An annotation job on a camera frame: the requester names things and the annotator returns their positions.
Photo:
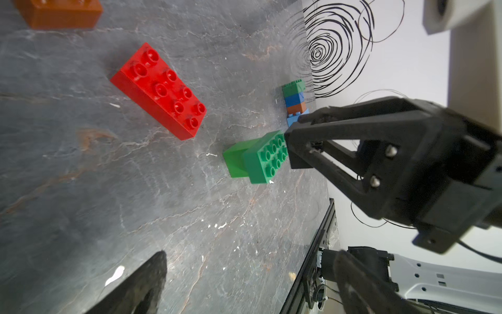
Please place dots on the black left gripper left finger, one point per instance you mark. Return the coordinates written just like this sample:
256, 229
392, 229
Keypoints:
141, 292

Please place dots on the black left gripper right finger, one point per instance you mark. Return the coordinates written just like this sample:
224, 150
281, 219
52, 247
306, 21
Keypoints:
362, 292

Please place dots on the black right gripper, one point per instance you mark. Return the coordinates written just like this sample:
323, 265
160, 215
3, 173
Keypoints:
465, 192

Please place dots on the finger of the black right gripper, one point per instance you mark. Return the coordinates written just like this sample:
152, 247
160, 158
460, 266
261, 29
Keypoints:
381, 154

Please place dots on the brown small lego brick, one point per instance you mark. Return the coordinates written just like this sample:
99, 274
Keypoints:
299, 108

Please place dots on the blue small lego brick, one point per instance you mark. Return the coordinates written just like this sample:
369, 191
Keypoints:
294, 99

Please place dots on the dark green lego brick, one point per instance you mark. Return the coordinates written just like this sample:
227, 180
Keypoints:
293, 88

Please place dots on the green long lego brick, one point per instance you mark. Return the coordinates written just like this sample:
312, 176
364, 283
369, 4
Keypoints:
264, 158

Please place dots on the bright green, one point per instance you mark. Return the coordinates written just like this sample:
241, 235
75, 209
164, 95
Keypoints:
234, 158

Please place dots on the orange small lego brick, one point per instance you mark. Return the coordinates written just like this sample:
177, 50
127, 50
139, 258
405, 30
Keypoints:
63, 14

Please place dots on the light blue long lego brick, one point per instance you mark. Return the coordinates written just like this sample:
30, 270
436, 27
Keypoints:
292, 118

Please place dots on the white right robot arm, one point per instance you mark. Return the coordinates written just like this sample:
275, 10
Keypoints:
412, 280

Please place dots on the red lego brick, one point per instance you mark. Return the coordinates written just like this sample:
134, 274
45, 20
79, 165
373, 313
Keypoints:
147, 80

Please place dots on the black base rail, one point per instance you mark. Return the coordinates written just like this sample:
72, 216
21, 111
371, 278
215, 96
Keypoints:
303, 295

